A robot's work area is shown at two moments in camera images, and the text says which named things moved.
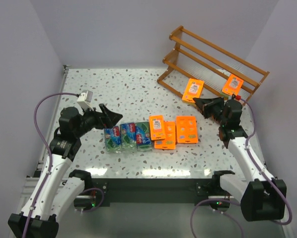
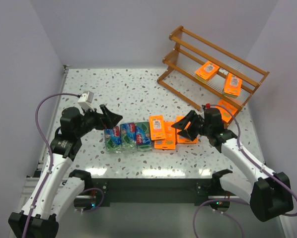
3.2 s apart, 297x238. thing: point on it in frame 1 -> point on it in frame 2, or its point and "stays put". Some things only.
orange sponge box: [233, 85] stays put
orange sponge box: [193, 89] -> [207, 71]
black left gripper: [102, 116] stays put
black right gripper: [213, 109] -> [196, 124]
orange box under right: [186, 129] stays put
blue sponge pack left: [112, 140] stays put
